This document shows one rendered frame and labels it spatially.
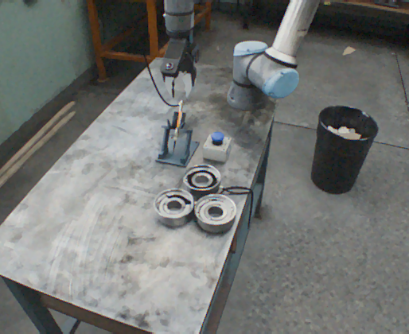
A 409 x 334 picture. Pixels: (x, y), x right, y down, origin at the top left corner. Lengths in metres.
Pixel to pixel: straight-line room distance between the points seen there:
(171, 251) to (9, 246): 0.42
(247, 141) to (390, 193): 1.39
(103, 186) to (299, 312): 1.07
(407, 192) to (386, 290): 0.77
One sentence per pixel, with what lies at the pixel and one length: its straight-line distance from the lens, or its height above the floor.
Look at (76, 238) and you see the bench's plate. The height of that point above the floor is 0.80.
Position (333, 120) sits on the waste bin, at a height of 0.35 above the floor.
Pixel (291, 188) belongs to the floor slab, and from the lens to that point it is 2.29.
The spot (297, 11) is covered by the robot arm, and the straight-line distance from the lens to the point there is 1.23.
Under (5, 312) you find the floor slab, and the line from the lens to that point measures 1.95.
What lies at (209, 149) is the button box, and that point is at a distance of 1.15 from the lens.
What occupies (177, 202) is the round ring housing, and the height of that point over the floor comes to 0.82.
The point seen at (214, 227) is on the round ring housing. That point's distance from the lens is 0.94.
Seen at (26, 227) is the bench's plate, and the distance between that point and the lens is 1.08.
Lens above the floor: 1.55
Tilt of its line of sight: 41 degrees down
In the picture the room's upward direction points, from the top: straight up
